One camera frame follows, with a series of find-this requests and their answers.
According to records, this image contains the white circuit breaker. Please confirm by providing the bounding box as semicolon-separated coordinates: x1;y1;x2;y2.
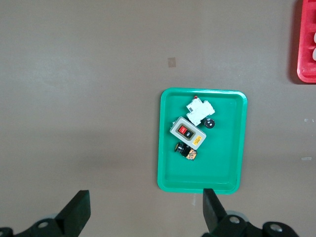
185;96;216;126

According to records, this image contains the black round buzzer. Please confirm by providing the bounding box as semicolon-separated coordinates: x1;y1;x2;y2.
202;117;216;129

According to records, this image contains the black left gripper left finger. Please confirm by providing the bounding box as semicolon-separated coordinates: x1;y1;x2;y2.
0;189;91;237

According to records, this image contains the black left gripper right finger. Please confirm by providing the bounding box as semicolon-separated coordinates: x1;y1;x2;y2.
202;188;300;237

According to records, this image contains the green plastic tray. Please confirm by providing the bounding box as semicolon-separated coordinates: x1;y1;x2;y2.
157;87;248;195

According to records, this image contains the red plastic tray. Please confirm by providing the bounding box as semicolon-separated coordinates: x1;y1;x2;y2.
297;0;316;83

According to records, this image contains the grey on-off switch box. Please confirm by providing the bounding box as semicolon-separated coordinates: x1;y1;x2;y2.
169;116;207;150

